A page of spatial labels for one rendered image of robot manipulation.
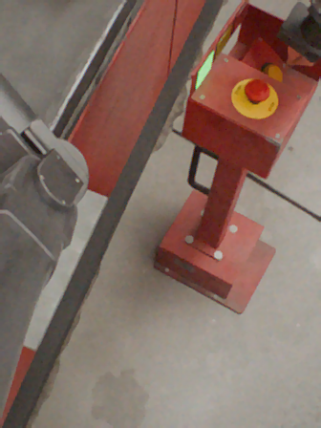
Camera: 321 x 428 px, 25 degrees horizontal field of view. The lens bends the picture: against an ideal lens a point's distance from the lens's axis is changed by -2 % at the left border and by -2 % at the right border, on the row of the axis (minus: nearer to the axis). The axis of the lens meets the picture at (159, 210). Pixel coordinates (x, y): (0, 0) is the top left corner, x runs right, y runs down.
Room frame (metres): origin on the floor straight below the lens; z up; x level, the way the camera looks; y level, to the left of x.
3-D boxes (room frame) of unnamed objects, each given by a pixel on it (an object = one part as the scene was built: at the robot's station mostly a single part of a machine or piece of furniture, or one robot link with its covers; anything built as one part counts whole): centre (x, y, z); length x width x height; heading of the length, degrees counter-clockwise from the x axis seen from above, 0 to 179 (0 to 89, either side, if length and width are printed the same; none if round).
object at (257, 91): (0.62, -0.12, 0.79); 0.04 x 0.04 x 0.04
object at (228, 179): (0.67, -0.13, 0.39); 0.05 x 0.05 x 0.54; 68
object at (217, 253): (0.67, -0.13, 0.13); 0.10 x 0.10 x 0.01; 68
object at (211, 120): (0.67, -0.13, 0.75); 0.20 x 0.16 x 0.18; 158
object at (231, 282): (0.66, -0.16, 0.06); 0.25 x 0.20 x 0.12; 68
